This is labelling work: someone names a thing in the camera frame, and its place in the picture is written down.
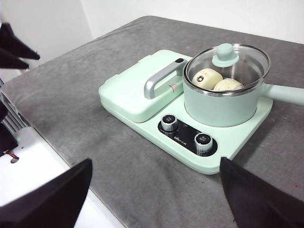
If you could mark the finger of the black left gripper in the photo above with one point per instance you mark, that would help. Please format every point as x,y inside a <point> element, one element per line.
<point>14,40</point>
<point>12,61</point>

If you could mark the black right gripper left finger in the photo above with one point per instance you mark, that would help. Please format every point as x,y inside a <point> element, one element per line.
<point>47,204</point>

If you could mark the silver control knob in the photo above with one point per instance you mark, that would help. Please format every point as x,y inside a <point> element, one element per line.
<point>203,142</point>
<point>169,122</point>

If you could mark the plain white round bun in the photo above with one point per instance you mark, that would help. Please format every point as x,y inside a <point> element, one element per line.
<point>206,79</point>

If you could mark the green breakfast machine base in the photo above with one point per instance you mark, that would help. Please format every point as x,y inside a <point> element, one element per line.
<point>237,142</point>

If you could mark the shell-shaped bun green dots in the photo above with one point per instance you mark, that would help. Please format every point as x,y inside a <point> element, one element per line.
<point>228,86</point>

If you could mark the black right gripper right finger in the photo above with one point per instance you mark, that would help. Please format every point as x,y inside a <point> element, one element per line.
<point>256,204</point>

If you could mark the glass pot lid green knob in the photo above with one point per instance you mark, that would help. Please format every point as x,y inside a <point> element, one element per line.
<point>224,55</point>

